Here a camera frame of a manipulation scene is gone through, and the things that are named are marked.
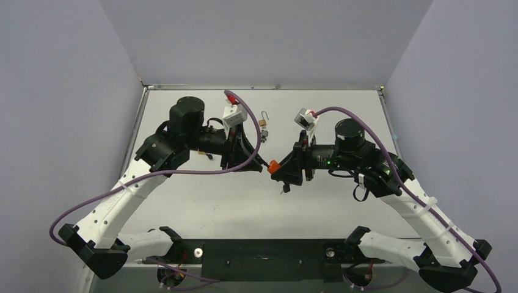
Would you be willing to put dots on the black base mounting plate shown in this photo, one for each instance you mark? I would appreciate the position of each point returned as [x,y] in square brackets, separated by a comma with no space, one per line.
[267,259]

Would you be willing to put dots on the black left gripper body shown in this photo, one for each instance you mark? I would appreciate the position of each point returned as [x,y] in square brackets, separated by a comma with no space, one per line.
[230,148]

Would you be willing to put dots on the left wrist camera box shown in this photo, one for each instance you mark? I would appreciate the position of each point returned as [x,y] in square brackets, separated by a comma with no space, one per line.
[234,115]

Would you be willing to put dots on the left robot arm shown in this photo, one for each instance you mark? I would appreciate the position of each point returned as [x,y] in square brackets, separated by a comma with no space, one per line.
[97,239]

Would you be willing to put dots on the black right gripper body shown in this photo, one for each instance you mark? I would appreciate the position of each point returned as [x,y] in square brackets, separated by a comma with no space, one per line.
[306,159]

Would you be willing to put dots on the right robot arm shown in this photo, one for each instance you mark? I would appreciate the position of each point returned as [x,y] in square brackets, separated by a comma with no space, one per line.
[444,257]

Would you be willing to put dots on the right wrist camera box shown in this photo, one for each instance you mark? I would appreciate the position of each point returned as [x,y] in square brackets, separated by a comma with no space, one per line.
[308,120]

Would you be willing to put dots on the orange padlock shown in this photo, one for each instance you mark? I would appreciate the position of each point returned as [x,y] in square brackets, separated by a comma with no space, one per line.
[270,167]

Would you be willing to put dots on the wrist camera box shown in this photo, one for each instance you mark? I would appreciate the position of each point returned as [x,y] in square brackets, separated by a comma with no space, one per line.
[234,115]
[308,120]

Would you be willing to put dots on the brass padlock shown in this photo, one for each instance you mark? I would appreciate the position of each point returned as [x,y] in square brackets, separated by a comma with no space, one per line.
[264,118]

